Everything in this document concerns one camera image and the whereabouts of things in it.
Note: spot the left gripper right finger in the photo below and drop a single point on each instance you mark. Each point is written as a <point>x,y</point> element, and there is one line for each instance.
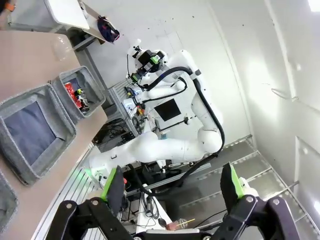
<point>231,190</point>

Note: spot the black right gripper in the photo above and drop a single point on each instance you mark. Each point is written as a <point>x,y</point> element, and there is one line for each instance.
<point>151,62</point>

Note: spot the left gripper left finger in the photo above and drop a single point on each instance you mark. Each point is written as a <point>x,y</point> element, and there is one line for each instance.
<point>115,190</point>

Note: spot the crushed silver drink can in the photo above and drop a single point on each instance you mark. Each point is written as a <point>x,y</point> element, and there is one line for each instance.
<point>82,100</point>

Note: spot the crushed red drink can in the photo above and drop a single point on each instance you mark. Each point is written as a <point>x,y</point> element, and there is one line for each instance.
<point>71,93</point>

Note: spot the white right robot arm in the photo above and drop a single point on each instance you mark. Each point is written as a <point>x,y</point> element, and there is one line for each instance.
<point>175,150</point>

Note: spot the grey metal rack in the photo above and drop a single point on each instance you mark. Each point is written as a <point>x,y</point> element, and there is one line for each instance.
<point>250,170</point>

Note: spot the white cabinet with black square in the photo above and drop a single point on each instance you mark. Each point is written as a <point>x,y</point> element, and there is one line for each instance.
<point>167,110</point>

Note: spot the grey fabric basket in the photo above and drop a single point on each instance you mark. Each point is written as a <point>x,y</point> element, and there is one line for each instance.
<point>6,200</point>
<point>32,130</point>
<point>96,87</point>

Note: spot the dark blue bag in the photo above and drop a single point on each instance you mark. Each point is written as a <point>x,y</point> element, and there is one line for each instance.
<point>107,30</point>

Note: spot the white side table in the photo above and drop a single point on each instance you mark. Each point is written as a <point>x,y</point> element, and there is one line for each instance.
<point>92,20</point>

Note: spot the large white table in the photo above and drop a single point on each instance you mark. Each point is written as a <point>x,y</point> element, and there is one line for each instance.
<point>67,13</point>

